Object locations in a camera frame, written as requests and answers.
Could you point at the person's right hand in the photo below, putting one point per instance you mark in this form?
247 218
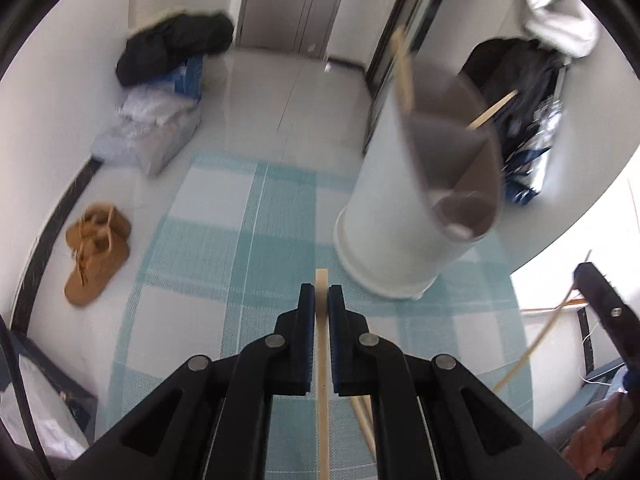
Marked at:
592 435

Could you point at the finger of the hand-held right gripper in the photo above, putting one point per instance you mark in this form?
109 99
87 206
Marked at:
607 305

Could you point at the dark storage bin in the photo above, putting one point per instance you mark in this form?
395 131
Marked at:
75 390

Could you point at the teal plaid placemat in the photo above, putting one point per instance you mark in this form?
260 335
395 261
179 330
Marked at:
200 260

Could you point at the blue cardboard box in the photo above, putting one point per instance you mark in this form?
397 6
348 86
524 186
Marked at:
189 76

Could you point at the clear plastic bag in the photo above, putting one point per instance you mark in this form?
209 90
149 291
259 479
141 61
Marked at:
40 410

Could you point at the black jacket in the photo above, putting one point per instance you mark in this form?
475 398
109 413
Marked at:
170 45

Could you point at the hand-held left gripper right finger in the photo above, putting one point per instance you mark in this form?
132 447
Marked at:
336 350

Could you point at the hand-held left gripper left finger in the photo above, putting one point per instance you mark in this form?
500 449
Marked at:
305 340

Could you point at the white grey utensil holder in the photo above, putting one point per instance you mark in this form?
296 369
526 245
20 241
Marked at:
385 185

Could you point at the long wooden chopstick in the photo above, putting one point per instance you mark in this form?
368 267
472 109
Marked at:
530 355
323 410
492 110

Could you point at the black backpack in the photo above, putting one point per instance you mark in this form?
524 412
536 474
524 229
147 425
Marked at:
515 75

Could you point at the silver folded umbrella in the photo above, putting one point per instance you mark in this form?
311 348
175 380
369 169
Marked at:
530 160

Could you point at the white shoulder bag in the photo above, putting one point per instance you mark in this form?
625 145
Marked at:
560 15

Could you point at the grey entrance door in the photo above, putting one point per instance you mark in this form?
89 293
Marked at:
290 5

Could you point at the cream cloth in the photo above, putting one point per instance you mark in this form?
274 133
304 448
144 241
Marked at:
157 19

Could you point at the grey plastic parcel bag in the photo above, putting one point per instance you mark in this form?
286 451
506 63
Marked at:
145 145

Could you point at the black framed sliding door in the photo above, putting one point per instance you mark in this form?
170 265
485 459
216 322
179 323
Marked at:
400 20

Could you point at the white plastic parcel bag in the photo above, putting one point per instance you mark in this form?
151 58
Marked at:
155 105

